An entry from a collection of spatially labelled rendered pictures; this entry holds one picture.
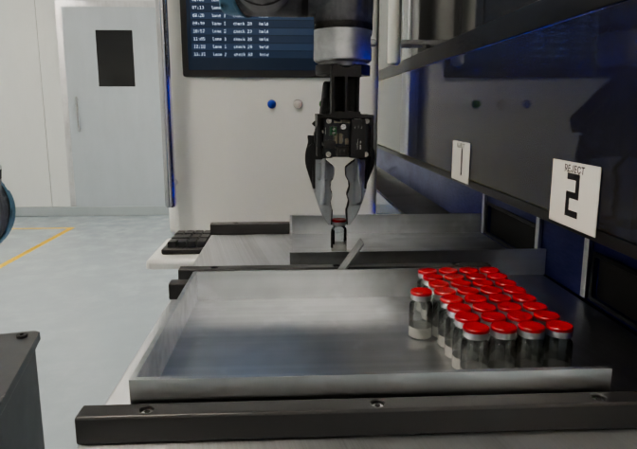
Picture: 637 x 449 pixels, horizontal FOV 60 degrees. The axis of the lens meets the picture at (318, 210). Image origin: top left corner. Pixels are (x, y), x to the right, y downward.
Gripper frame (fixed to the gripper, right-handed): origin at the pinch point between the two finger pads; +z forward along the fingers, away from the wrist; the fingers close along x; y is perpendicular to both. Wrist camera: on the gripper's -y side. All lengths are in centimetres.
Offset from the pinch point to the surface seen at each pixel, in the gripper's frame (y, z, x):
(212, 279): 14.5, 4.9, -15.7
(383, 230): -19.4, 6.7, 9.8
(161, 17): -49, -33, -34
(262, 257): -4.9, 7.5, -11.0
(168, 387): 40.1, 4.6, -15.3
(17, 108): -511, -13, -280
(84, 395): -129, 96, -86
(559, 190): 24.9, -6.9, 18.8
